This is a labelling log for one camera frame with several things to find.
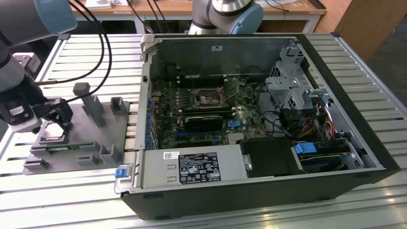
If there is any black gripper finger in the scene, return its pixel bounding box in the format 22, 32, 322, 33
39, 111, 59, 122
55, 104, 73, 131

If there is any expansion slot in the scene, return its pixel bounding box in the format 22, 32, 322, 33
176, 140, 220, 147

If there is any black RAM slot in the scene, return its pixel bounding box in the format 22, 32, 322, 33
176, 76, 222, 88
181, 107, 234, 118

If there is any CPU socket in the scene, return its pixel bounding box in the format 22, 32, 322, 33
193, 88, 228, 107

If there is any grey parts rack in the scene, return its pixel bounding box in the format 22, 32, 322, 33
21, 82, 130, 176

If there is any green RAM stick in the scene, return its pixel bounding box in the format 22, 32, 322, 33
45, 142, 94, 151

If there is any silver power supply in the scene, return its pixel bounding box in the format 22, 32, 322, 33
134, 149, 253, 191

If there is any black graphics card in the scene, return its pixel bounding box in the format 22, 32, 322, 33
182, 114, 225, 133

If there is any white box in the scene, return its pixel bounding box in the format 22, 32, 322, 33
83, 0, 112, 10

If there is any silver chipset heatsink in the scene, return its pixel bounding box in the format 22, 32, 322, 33
226, 133, 245, 144

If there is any metal socket cover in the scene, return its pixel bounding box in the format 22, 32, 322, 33
218, 77, 245, 101

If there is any wooden desk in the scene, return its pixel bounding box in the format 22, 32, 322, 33
67, 0, 328, 34

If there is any green motherboard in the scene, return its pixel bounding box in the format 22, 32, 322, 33
148, 76, 280, 150

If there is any black PC case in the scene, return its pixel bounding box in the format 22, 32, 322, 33
112, 32, 401, 221

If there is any black plastic bay cover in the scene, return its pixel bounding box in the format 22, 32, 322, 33
237, 138, 305, 178

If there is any silver drive cage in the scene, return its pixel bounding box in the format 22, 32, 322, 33
265, 45, 334, 113

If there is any blue disk carrier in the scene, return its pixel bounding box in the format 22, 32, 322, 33
293, 142, 349, 174

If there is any wooden cabinet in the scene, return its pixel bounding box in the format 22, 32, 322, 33
312, 0, 407, 62

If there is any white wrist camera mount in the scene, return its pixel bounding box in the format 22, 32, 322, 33
7, 116, 42, 134

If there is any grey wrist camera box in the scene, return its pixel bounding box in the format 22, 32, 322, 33
11, 53, 41, 72

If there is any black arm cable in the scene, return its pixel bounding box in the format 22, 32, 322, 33
51, 0, 112, 104
33, 0, 105, 86

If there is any black cable silver connector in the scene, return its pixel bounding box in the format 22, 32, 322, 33
125, 0, 152, 33

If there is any red yellow wire bundle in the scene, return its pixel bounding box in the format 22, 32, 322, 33
298, 116, 337, 139

